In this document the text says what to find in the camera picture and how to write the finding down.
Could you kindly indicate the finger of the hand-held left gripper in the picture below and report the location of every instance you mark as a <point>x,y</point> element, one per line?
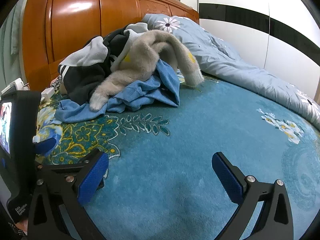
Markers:
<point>62,168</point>
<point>46,145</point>

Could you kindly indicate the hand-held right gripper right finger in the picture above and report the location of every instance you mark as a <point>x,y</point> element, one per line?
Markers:
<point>227,180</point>

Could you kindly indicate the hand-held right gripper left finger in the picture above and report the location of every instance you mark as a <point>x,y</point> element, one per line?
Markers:
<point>91,180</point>

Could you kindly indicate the black and white striped jacket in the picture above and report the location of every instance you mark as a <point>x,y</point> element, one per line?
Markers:
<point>80,77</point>

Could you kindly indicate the white charger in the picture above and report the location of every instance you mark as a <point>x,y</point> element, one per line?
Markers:
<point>47,93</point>

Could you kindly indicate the white device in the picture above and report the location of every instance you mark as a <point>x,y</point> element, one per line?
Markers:
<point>15,83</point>

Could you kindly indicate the leopard print cloth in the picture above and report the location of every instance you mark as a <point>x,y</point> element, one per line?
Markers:
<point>56,82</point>

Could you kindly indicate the blue sweatshirt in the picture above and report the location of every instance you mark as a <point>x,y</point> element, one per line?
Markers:
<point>140,93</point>

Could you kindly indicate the pale green curtain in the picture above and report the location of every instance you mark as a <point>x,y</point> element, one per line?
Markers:
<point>13,35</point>

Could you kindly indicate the light blue floral quilt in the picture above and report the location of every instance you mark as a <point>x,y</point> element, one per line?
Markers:
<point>225,55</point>

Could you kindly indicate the grey fuzzy sweater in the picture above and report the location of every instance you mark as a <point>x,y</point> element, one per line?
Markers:
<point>140,60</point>

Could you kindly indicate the orange wooden headboard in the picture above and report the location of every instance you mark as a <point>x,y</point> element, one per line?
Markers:
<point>75,17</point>

